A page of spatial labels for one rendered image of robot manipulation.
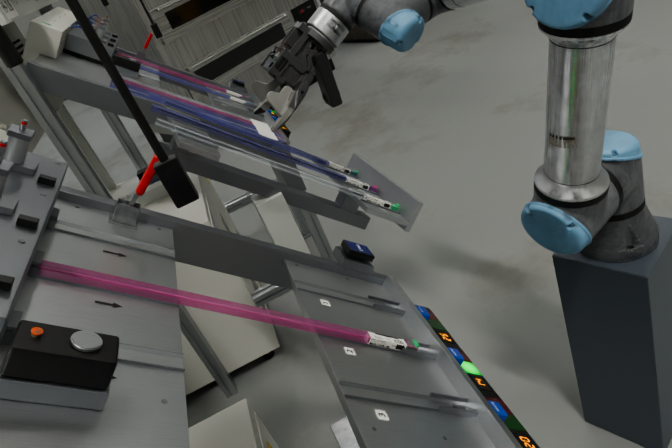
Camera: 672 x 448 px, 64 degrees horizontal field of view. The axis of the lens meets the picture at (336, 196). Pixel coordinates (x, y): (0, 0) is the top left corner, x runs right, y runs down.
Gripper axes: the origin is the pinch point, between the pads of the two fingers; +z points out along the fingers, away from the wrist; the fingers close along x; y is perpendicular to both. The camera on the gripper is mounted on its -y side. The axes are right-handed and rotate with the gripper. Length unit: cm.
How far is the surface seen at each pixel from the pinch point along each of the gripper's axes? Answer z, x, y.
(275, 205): 11.8, 3.0, -11.4
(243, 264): 18.1, 28.5, -1.2
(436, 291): 12, -40, -103
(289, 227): 14.0, 3.0, -17.1
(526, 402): 16, 15, -101
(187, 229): 17.8, 28.2, 9.5
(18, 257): 19, 55, 30
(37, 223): 18, 49, 29
